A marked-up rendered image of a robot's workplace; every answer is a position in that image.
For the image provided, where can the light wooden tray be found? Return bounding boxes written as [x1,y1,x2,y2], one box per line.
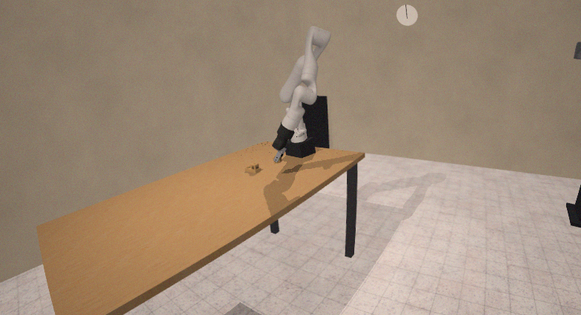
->
[245,166,261,173]

